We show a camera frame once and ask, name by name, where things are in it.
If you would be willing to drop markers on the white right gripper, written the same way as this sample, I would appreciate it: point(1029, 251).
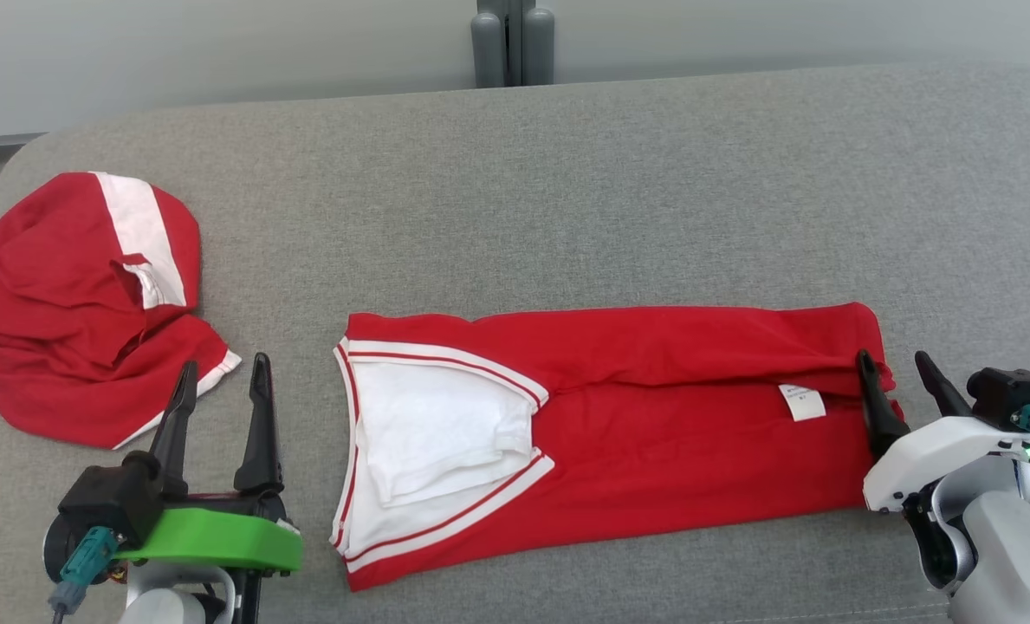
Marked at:
point(930, 455)

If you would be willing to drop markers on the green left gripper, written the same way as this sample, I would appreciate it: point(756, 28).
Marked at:
point(211, 537)

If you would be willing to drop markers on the red shorts with white stripe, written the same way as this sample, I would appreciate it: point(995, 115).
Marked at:
point(55, 321)

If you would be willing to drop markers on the red jersey with white trim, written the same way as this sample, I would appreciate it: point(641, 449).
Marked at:
point(670, 416)

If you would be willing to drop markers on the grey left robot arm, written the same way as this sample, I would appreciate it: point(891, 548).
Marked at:
point(172, 602)

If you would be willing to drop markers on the grey fabric sofa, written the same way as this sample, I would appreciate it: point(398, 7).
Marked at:
point(566, 191)

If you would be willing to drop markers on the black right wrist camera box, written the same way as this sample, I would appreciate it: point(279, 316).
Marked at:
point(1008, 394)

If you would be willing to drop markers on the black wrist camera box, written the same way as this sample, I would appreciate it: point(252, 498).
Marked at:
point(112, 498)
point(1008, 394)

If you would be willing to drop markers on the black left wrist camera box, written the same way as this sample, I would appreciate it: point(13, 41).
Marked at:
point(112, 498)

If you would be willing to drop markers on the teal left camera connector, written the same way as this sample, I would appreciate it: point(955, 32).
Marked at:
point(86, 563)

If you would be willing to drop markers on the grey partition post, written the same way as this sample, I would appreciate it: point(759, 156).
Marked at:
point(514, 43)

